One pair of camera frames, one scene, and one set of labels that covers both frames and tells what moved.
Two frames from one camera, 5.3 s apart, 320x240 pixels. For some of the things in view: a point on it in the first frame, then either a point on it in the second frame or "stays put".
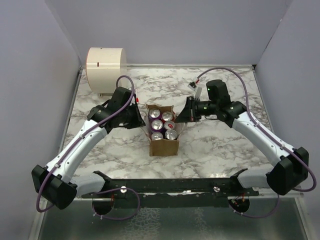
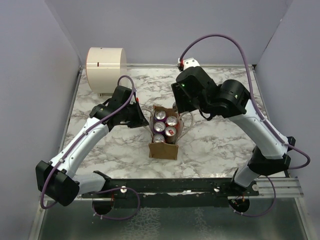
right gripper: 189,113 to 182,105
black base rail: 171,193 stays put
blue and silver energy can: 169,125 to 170,133
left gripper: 139,122 stays put
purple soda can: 154,114 to 160,115
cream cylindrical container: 103,66 stays put
